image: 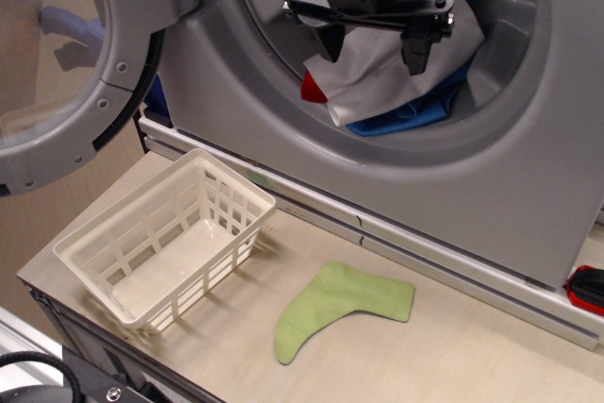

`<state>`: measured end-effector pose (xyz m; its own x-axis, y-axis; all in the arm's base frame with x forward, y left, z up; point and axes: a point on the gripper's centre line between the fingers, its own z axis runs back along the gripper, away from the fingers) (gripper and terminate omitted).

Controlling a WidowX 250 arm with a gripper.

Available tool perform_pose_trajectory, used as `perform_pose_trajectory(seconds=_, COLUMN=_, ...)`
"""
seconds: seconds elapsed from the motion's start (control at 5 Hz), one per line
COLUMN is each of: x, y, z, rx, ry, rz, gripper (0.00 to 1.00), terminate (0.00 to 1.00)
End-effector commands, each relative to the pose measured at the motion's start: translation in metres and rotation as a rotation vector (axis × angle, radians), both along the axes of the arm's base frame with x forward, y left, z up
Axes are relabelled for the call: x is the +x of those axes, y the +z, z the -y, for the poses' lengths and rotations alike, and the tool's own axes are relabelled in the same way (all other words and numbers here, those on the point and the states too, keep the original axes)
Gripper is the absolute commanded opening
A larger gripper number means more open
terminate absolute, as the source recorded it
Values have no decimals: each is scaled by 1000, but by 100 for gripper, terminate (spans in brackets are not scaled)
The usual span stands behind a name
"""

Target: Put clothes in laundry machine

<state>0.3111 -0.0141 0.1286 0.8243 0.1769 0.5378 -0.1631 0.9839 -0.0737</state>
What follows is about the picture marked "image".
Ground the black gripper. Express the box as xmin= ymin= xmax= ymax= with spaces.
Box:
xmin=282 ymin=0 xmax=455 ymax=76

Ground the white felt cloth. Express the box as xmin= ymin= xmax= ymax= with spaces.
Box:
xmin=304 ymin=0 xmax=484 ymax=126

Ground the red felt cloth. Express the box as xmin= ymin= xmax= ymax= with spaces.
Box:
xmin=300 ymin=72 xmax=328 ymax=104

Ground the white plastic laundry basket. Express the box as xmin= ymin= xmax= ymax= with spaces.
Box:
xmin=53 ymin=149 xmax=276 ymax=335

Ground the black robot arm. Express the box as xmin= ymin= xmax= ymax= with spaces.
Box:
xmin=282 ymin=0 xmax=455 ymax=76

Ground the grey toy washing machine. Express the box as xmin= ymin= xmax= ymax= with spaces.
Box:
xmin=159 ymin=0 xmax=603 ymax=287

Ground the green felt sock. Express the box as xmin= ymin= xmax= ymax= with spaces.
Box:
xmin=275 ymin=261 xmax=415 ymax=365

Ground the grey round washer door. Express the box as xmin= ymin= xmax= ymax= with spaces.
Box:
xmin=1 ymin=0 xmax=178 ymax=196

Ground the red and black tool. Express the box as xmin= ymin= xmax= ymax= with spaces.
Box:
xmin=565 ymin=265 xmax=603 ymax=316

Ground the blue plastic handle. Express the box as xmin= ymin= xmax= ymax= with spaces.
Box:
xmin=38 ymin=6 xmax=105 ymax=52

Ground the black metal bracket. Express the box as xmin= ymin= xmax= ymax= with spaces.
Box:
xmin=62 ymin=346 xmax=169 ymax=403

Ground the black braided cable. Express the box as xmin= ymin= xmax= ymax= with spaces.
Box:
xmin=0 ymin=350 xmax=84 ymax=403

